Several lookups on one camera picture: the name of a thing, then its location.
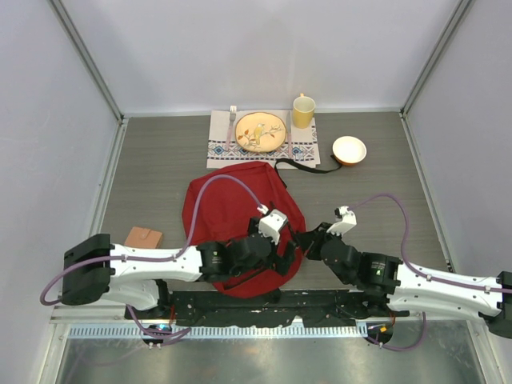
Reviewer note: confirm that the bird pattern wooden plate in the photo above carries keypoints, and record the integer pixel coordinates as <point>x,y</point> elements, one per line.
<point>260,132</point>

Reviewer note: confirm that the pink handled fork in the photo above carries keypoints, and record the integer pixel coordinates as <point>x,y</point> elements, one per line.
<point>232,118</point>

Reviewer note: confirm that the white slotted cable duct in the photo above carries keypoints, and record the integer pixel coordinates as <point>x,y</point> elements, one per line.
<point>295,330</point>

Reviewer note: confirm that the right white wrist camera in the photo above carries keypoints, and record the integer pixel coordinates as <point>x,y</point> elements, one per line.
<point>345,221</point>

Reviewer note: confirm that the pink handled knife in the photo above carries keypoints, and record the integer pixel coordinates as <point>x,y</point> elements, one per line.
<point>289,135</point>

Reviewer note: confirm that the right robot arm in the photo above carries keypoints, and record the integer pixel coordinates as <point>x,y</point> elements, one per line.
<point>406,286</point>

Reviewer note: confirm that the white orange bowl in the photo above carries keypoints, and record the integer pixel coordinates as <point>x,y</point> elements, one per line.
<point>349,150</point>

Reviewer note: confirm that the yellow mug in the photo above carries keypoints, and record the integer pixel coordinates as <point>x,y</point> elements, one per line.
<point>303,111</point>

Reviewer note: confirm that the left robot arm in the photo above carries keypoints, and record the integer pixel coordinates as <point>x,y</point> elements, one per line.
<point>98,269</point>

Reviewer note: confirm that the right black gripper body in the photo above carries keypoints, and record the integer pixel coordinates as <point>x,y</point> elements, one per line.
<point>323,227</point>

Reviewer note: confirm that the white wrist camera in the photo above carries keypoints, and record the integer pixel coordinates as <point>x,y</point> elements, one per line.
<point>345,221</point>
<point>271,223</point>

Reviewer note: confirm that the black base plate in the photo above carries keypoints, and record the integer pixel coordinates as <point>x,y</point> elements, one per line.
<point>316,308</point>

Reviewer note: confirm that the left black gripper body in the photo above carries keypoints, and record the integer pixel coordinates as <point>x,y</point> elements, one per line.
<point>270,261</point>

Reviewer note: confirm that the patterned white placemat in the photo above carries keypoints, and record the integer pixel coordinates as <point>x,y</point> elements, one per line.
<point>305,143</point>

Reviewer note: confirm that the tan leather wallet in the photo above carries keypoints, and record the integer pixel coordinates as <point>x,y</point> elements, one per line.
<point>144,238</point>

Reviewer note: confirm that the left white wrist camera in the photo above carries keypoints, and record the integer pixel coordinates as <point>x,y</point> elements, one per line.
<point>271,223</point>

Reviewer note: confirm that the red backpack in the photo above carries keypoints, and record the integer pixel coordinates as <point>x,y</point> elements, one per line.
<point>221,204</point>

